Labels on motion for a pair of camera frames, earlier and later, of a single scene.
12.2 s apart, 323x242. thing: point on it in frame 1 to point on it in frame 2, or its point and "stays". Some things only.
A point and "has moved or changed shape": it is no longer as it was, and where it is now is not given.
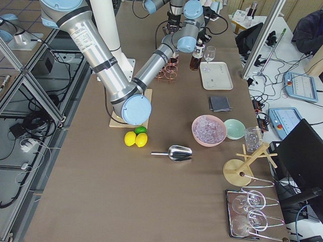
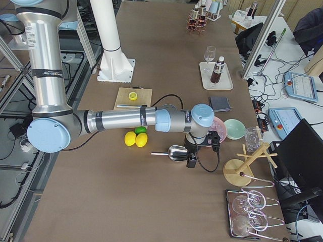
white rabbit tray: x=215 y=76 stays
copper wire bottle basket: x=169 y=70 has moved or changed shape
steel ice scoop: x=177 y=153 stays
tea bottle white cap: x=197 y=55 to x=218 y=68
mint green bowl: x=235 y=129 stays
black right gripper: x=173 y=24 to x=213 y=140
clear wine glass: x=210 y=53 stays
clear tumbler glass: x=253 y=138 stays
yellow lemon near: x=129 y=138 stays
